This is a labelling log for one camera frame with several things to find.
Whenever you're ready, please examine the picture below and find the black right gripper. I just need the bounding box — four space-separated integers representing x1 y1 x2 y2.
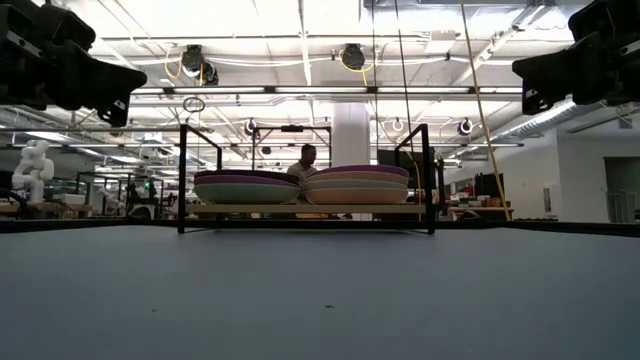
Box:
512 29 640 116

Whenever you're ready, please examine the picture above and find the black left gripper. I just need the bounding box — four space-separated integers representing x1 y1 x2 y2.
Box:
0 0 149 129

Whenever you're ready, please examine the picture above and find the purple plate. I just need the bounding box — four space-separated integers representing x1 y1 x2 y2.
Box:
312 164 410 178
193 174 301 189

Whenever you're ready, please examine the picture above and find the mint green plate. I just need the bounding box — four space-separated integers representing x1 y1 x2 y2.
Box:
193 182 302 205

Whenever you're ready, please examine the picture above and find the black plate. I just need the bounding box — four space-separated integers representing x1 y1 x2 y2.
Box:
193 172 302 183

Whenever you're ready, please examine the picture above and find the cream white plate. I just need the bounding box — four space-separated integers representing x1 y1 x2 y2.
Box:
302 179 410 192

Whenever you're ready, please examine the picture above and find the white robot figure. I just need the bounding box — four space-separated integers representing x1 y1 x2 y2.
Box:
10 138 56 204

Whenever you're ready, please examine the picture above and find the black background monitor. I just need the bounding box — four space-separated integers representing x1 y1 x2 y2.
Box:
473 172 506 199
377 148 426 184

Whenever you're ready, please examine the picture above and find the background wooden desk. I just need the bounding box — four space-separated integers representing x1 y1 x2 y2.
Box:
447 197 515 216

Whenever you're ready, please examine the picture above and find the white round column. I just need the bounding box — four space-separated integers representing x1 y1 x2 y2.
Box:
332 102 371 169

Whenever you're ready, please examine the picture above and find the person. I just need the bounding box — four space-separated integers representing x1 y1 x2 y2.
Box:
287 143 319 182

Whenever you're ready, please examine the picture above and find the black metal dish rack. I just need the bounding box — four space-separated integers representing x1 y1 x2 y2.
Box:
176 123 437 235

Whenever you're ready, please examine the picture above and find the silver ventilation duct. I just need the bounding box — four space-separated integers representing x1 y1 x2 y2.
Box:
492 97 640 144

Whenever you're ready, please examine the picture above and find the yellow hanging cable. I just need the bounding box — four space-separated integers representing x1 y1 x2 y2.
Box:
458 0 512 221

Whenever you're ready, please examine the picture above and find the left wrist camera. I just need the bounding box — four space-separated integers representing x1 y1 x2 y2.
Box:
42 3 97 51

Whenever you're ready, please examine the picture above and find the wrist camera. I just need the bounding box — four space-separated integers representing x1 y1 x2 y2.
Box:
567 0 640 39
42 3 97 51

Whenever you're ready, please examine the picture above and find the hanging cable ring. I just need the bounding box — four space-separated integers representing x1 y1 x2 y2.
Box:
182 95 207 114

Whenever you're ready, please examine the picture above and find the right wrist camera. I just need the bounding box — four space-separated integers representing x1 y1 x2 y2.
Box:
567 0 640 39

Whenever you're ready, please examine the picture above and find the black hanging cable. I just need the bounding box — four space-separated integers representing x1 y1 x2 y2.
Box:
393 0 417 184

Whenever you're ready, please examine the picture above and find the black metal rig frame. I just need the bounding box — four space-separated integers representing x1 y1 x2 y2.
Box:
0 218 640 237

